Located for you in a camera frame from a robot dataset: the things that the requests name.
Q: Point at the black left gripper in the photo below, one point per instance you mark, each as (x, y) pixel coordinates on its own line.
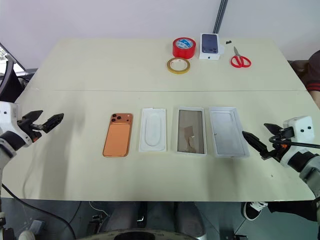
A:
(32, 130)

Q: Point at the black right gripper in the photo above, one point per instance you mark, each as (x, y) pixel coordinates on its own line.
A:
(281, 150)

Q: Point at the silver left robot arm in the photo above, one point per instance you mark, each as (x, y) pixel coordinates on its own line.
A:
(6, 150)

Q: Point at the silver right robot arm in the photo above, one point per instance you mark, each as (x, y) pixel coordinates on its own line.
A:
(310, 170)

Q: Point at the white phone box lid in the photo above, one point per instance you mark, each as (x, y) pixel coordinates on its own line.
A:
(228, 132)

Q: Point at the white tray with brown card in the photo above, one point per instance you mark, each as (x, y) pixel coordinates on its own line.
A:
(190, 131)

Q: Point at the white box with blue phone print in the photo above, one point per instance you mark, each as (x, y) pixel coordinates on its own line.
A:
(209, 45)

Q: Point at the black office chair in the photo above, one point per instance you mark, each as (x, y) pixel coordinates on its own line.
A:
(8, 80)

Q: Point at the black and white sneaker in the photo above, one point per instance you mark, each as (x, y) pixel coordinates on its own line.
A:
(252, 211)

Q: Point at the orange smartphone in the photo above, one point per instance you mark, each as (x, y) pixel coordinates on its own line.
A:
(117, 138)

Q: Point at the seated person in dark clothes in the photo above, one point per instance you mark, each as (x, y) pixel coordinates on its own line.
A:
(312, 72)

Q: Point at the small black clip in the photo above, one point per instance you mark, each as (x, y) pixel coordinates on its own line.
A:
(228, 42)

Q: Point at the white moulded insert tray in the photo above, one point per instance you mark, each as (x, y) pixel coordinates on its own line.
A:
(153, 130)

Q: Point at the red tape roll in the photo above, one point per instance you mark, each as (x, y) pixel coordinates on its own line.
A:
(183, 52)

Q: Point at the yellow tape roll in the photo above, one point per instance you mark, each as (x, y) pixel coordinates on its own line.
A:
(170, 67)

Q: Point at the black striped pole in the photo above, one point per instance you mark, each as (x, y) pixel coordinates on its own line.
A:
(219, 17)

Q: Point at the dark rounded shapes under table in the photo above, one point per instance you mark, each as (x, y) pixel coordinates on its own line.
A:
(155, 217)

